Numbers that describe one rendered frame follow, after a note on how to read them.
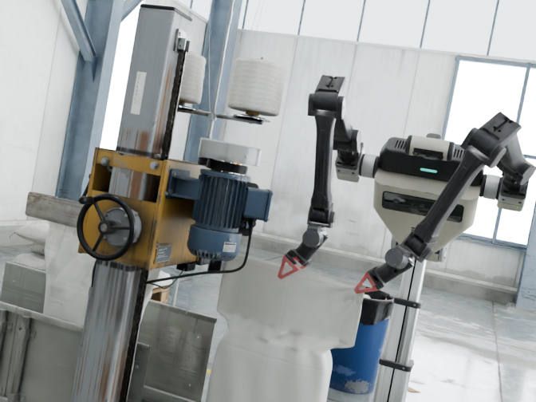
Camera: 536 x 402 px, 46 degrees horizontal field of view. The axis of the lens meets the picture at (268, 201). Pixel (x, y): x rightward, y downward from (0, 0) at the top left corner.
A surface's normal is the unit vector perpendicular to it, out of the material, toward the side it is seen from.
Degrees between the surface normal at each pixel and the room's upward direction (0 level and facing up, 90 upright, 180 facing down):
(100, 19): 90
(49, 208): 90
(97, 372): 90
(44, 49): 90
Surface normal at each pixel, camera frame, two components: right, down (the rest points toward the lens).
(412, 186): -0.07, -0.76
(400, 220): -0.36, 0.62
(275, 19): -0.33, 0.00
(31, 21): 0.93, 0.18
